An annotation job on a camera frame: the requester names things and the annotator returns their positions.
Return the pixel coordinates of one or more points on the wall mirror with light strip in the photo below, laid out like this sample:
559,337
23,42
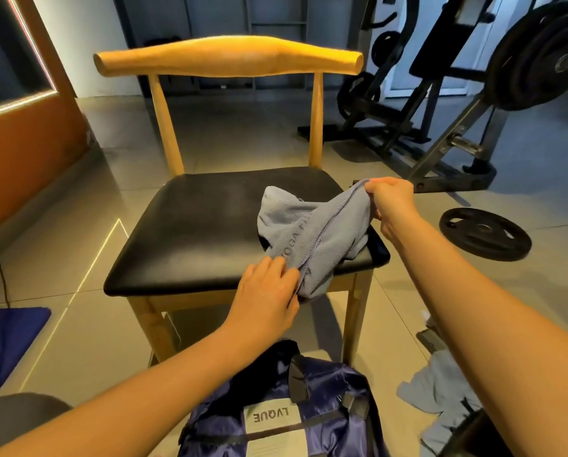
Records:
8,42

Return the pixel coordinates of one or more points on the loose black weight plate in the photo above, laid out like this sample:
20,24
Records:
485,234

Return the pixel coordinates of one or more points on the dark blue mat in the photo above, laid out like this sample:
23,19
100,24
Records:
8,347

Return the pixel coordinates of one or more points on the person's left hand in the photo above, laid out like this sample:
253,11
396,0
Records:
265,304

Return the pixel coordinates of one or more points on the person's right forearm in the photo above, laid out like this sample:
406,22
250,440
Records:
484,319

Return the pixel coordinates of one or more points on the grey shelf unit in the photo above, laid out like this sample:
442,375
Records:
217,14

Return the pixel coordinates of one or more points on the person's left forearm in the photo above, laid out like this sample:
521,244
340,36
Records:
141,400

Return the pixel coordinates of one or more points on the person's right hand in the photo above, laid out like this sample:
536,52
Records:
390,200

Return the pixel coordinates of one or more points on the wooden chair with black seat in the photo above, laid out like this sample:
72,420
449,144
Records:
189,233

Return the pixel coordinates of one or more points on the single blue-grey towel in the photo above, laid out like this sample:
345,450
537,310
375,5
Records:
312,233

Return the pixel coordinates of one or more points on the person's left leg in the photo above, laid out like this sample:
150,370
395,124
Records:
17,423

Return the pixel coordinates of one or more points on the mounted black weight plate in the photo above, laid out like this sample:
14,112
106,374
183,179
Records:
536,57

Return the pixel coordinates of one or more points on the navy blue bag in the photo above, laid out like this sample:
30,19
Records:
331,414

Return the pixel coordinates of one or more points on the black and grey gym machine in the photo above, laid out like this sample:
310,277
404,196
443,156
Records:
436,147

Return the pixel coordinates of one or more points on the pile of blue-grey towels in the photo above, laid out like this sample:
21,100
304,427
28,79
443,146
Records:
441,390

